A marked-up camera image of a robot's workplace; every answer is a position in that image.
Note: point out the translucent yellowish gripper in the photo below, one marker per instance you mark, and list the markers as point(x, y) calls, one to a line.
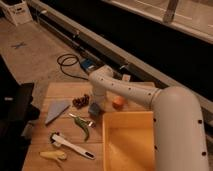
point(100, 100)

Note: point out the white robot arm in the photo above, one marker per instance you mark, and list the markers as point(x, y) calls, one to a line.
point(179, 135)

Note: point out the yellow plastic tray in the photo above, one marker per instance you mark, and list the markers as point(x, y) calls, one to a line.
point(128, 142)

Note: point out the dark red grape bunch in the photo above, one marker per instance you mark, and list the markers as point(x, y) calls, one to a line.
point(81, 101)

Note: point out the orange round fruit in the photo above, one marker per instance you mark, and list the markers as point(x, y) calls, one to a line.
point(118, 102)

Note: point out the green chili pepper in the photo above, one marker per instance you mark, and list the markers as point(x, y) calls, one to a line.
point(83, 126)

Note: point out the small beige box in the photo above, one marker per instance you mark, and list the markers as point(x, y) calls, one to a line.
point(126, 77)

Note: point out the blue electronic box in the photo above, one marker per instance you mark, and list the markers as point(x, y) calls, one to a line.
point(87, 65)

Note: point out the grey folded cloth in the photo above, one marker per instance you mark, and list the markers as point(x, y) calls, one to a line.
point(56, 108)

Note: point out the wooden board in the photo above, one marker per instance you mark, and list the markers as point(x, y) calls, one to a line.
point(66, 126)

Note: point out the yellow corn cob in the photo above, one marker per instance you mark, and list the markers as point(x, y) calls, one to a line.
point(55, 155)

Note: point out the black chair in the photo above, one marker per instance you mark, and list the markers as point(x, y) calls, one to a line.
point(16, 110)

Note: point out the white storage crate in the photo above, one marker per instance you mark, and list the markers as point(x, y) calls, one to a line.
point(18, 13)

